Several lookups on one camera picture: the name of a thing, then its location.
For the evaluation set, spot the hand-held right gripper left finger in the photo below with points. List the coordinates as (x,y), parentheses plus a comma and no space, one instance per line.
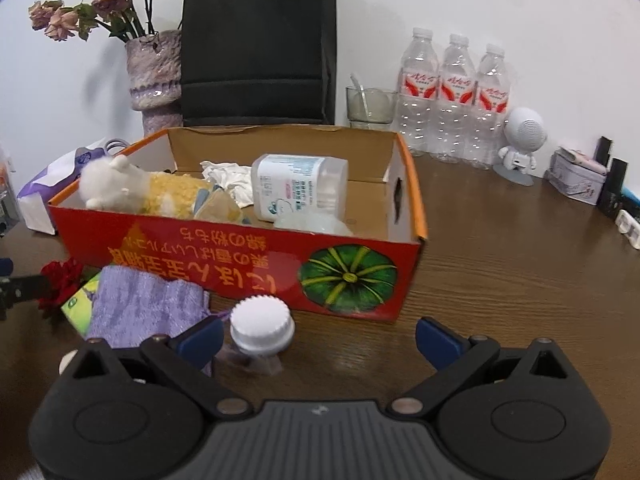
(202,342)

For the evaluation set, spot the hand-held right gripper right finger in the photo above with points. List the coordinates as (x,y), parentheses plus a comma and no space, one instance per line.
(439,344)

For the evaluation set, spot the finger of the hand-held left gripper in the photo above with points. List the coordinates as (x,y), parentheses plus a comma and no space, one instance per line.
(25,287)
(5,265)

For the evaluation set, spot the red artificial rose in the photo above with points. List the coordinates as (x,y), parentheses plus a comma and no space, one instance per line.
(62,275)

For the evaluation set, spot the green packet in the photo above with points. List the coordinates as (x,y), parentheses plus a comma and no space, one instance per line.
(80,305)

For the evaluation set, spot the small bottle with white cap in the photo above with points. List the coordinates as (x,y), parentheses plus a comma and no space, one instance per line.
(260,322)

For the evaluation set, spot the purple fabric pouch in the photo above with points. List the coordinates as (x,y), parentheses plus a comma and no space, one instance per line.
(140,305)

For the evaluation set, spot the red cardboard box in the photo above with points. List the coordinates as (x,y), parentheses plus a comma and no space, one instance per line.
(225,270)

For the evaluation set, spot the white and yellow plush toy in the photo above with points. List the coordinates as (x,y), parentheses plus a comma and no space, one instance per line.
(115,185)

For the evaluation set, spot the white tissue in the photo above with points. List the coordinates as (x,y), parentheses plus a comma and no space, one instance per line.
(230,175)

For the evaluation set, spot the white plastic swab container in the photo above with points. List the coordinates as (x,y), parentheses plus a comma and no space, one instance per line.
(295,185)

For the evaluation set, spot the purple tissue pack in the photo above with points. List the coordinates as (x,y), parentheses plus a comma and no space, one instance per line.
(40,200)

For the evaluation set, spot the colourful snack packet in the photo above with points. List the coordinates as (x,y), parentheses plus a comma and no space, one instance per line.
(4,172)

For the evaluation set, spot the white tin box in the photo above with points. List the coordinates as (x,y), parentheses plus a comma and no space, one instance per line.
(575,187)

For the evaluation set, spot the white plastic clip block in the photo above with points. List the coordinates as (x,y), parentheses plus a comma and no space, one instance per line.
(630,227)

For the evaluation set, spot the white robot-shaped speaker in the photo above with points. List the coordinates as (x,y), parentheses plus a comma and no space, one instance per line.
(524,130)

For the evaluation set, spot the pink case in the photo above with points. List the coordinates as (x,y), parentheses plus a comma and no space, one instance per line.
(582,161)

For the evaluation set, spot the clear glass cup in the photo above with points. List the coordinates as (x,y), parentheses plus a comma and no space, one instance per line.
(377,110)

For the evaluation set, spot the teal flat box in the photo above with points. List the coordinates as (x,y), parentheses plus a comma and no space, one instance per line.
(632,197)

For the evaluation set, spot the purple textured ceramic vase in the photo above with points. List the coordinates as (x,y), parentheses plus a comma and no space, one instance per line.
(152,70)

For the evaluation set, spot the clear water bottle red label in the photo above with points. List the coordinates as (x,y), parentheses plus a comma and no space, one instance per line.
(491,100)
(456,90)
(419,85)

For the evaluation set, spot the white spoon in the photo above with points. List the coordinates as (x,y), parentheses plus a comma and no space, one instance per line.
(361,95)

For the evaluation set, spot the black paper bag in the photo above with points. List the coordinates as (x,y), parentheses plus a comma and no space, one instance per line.
(255,35)

